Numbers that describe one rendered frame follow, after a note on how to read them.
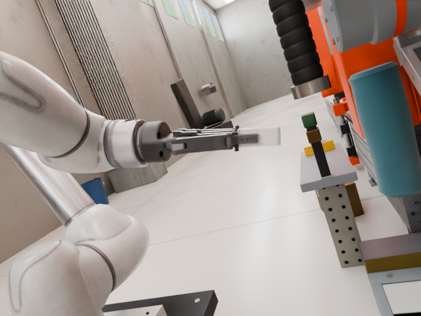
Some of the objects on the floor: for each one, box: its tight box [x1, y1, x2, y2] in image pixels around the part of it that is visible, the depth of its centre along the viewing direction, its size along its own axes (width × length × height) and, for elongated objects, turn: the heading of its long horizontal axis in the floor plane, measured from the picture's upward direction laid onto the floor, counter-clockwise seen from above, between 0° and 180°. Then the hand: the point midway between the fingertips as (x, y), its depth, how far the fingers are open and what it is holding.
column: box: [317, 183, 365, 268], centre depth 118 cm, size 10×10×42 cm
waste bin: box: [80, 176, 109, 205], centre depth 433 cm, size 37×35×43 cm
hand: (259, 136), depth 49 cm, fingers closed
